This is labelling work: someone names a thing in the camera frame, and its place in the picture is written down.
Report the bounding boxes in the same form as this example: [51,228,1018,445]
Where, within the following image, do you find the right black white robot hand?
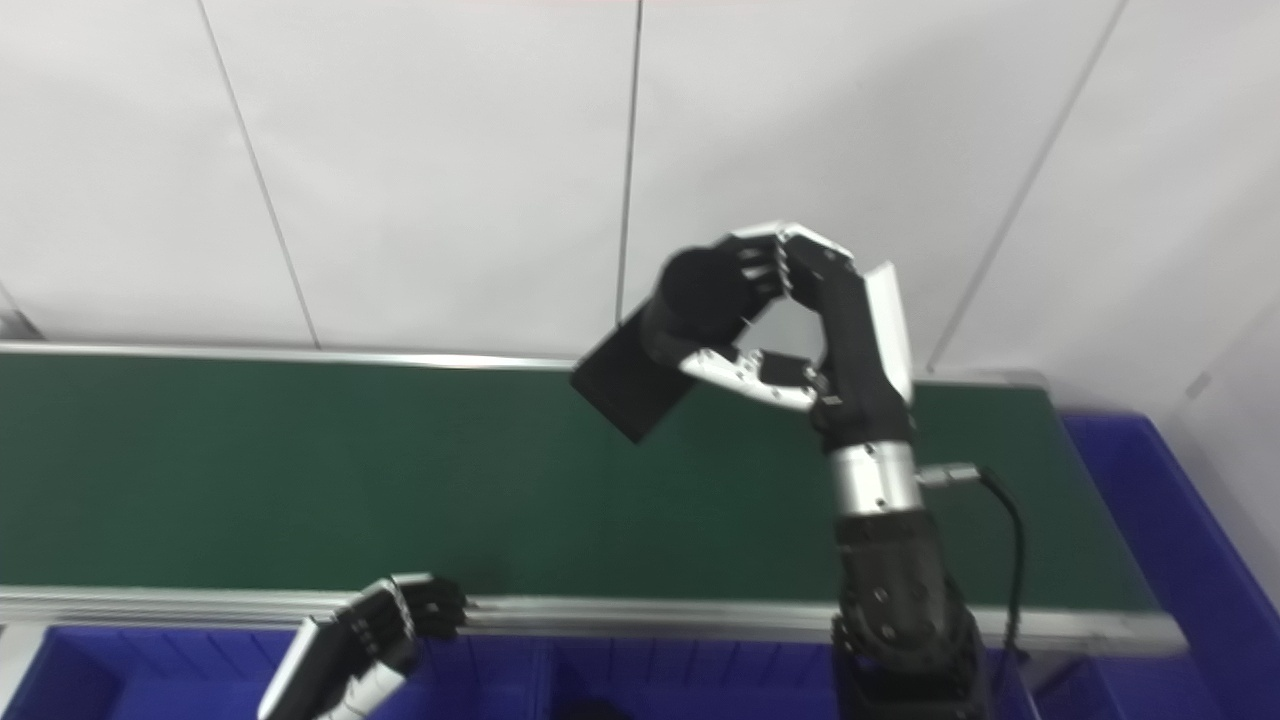
[680,222,916,456]

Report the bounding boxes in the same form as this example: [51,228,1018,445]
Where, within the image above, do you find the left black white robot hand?
[258,573,469,720]

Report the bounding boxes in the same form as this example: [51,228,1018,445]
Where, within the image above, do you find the blue plastic bin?
[540,635,1041,720]
[0,625,556,720]
[1030,410,1280,720]

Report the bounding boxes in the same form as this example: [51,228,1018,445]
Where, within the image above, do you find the green conveyor belt aluminium frame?
[0,340,1191,656]

